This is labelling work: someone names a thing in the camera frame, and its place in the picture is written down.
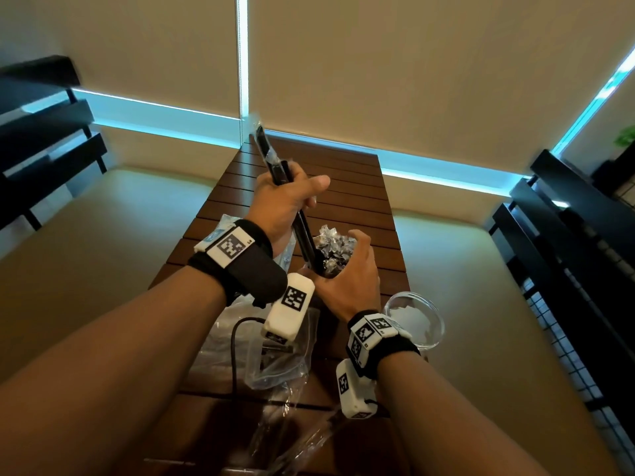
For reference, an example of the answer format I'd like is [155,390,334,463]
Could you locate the person's right forearm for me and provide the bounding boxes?
[376,349,552,476]

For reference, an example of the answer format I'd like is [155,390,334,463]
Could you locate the long black tongs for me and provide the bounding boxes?
[252,122,326,279]

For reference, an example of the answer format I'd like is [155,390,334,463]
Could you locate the person's left hand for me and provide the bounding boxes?
[245,161,331,258]

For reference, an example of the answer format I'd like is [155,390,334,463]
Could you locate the green potted plant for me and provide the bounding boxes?
[592,124,635,198]

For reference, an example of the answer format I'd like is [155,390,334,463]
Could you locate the person's right hand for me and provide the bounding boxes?
[299,230,381,323]

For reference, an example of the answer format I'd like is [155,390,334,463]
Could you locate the black wristband with marker tags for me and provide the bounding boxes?
[187,219,289,308]
[345,310,422,380]

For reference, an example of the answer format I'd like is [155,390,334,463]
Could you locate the beige roller blind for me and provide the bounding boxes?
[0,0,242,120]
[247,0,635,177]

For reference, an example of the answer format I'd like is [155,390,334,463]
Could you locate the white wire grid panel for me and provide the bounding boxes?
[520,272,635,474]

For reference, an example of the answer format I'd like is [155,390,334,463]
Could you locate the clear glass bowl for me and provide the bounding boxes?
[383,291,446,350]

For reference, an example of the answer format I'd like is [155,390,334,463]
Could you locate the person's left forearm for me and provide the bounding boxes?
[0,265,230,476]

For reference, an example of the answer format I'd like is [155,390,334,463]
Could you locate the black slatted chair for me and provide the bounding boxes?
[0,55,109,232]
[488,149,635,444]

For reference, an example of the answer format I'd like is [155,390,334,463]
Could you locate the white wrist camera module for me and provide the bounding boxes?
[261,272,316,346]
[335,359,381,421]

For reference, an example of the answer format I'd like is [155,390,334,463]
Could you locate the silver foil wrappers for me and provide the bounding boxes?
[313,224,358,278]

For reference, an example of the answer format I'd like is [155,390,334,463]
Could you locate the clear plastic wrapper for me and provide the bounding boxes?
[143,381,350,476]

